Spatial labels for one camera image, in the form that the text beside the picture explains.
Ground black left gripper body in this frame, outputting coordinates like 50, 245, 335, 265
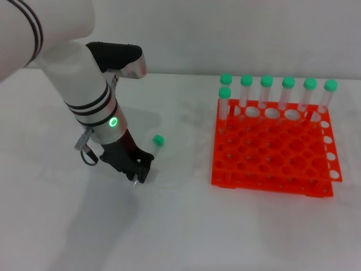
98, 129, 155, 181

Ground green capped clear test tube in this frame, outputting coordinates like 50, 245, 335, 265
317, 79, 339, 113
218, 86, 232, 134
298, 77, 318, 112
278, 76, 296, 111
132, 134, 165, 189
239, 74, 253, 110
220, 72, 234, 94
259, 75, 274, 110

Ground orange test tube rack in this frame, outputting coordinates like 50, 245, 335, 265
210, 98, 344, 198

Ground grey left wrist cable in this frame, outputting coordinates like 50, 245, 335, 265
73, 126, 99, 166

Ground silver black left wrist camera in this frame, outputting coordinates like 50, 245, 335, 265
85, 41, 148, 80

